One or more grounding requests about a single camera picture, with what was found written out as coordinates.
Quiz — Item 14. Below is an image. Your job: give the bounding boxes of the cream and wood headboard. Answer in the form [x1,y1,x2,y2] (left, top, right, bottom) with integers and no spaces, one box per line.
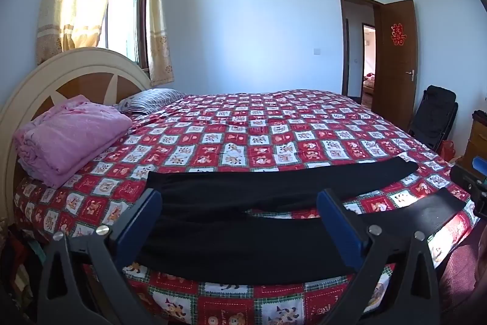
[0,47,153,223]

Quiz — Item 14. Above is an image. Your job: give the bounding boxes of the pile of clothes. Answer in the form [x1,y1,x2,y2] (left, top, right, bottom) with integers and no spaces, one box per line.
[0,218,48,325]

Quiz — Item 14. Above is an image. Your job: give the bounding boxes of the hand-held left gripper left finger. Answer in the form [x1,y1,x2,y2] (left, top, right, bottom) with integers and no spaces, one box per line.
[37,189,164,325]

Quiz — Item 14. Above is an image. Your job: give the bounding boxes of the brown door frame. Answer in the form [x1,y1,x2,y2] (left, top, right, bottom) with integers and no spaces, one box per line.
[339,0,381,97]

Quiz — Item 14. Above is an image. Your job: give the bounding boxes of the wooden cabinet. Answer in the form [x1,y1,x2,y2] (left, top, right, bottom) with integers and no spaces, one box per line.
[454,112,487,177]

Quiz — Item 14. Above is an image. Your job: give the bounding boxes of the black pants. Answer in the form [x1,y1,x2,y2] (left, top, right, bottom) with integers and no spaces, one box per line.
[135,157,467,285]

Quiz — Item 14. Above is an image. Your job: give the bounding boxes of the brown wooden door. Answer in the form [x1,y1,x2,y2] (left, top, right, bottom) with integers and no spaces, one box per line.
[371,0,417,131]

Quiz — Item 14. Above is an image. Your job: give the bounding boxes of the red checkered printed bedsheet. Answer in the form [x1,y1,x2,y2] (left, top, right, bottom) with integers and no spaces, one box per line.
[13,89,482,325]

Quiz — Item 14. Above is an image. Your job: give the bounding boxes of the red paper door decoration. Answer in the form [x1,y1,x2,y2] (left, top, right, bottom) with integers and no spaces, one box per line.
[391,22,406,47]

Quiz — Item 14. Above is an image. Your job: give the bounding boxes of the black folding chair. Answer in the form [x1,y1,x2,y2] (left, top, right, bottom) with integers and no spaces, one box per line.
[407,85,459,150]

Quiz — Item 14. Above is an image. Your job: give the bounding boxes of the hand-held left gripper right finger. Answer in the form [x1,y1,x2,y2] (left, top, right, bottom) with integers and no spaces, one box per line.
[317,189,442,325]

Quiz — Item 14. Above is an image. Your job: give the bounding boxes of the person's maroon clothing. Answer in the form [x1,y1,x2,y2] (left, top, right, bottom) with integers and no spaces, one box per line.
[437,230,487,325]

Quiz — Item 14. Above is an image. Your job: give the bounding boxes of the striped pillow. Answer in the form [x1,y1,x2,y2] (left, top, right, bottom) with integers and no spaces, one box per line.
[118,88,187,115]

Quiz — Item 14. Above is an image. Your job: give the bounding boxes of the red bag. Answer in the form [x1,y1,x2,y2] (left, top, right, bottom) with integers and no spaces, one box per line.
[439,140,455,161]

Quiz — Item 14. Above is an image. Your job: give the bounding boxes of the window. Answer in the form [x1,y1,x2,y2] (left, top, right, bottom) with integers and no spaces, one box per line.
[103,0,149,70]

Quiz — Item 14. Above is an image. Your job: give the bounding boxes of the folded pink blanket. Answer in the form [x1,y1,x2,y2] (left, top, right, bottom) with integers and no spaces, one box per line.
[13,94,134,189]

